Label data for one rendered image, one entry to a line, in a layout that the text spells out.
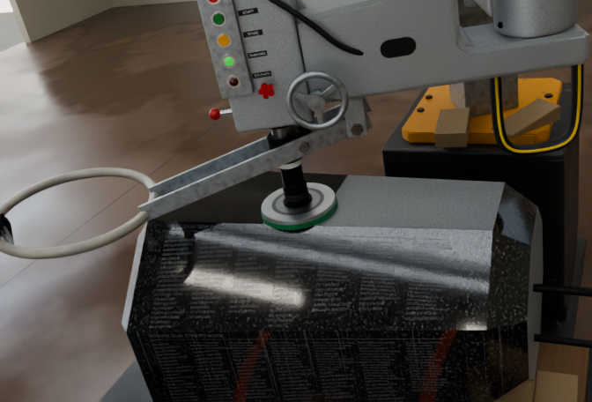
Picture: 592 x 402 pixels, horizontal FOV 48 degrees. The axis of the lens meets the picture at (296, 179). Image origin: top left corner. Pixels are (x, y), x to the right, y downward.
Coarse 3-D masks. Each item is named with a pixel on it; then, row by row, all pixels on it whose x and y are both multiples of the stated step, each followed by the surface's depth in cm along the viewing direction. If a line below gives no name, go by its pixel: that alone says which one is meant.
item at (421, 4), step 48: (336, 0) 160; (384, 0) 151; (432, 0) 150; (336, 48) 157; (384, 48) 156; (432, 48) 155; (480, 48) 156; (528, 48) 154; (576, 48) 153; (336, 96) 162
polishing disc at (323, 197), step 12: (276, 192) 195; (312, 192) 191; (324, 192) 190; (264, 204) 190; (276, 204) 189; (312, 204) 185; (324, 204) 184; (264, 216) 185; (276, 216) 183; (288, 216) 182; (300, 216) 180; (312, 216) 179
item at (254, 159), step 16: (336, 112) 180; (336, 128) 170; (352, 128) 166; (368, 128) 170; (256, 144) 186; (288, 144) 173; (304, 144) 172; (320, 144) 173; (224, 160) 189; (240, 160) 189; (256, 160) 176; (272, 160) 176; (288, 160) 176; (176, 176) 193; (192, 176) 192; (208, 176) 180; (224, 176) 179; (240, 176) 179; (160, 192) 195; (176, 192) 182; (192, 192) 182; (208, 192) 182; (144, 208) 185; (160, 208) 185; (176, 208) 185
